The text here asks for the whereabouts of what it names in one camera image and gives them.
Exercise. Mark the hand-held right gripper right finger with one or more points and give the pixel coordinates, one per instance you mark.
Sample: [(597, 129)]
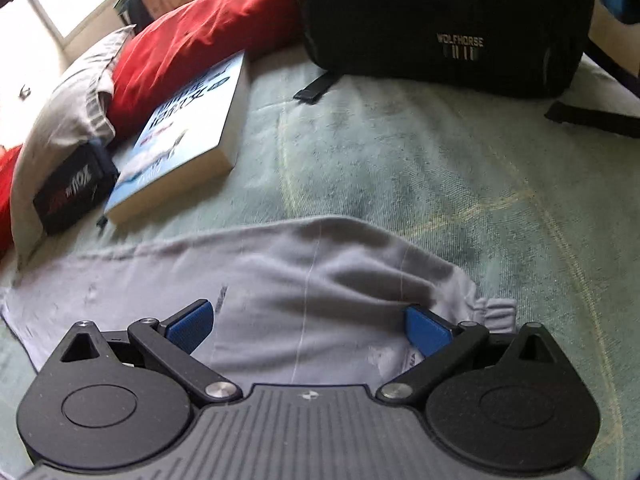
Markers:
[(425, 332)]

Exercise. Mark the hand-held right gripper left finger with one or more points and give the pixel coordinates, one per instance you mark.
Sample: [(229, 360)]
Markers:
[(190, 327)]

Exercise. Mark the light grey pants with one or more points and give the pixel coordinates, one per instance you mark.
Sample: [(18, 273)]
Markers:
[(280, 280)]

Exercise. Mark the green checked bed blanket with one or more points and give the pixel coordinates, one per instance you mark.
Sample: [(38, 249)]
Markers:
[(400, 160)]

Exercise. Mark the black pencil pouch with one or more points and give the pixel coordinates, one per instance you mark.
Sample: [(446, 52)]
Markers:
[(70, 190)]

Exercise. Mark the blue paperback book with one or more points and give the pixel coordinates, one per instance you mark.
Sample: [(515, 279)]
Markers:
[(175, 130)]

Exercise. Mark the grey pillow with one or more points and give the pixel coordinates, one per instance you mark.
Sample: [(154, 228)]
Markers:
[(65, 110)]

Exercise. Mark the red quilt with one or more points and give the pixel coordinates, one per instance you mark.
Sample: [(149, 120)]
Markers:
[(200, 30)]

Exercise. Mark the black backpack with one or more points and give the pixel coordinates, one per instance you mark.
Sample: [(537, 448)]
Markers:
[(440, 10)]

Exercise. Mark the metal wall hook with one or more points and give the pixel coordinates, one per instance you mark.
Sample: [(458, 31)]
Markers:
[(25, 92)]

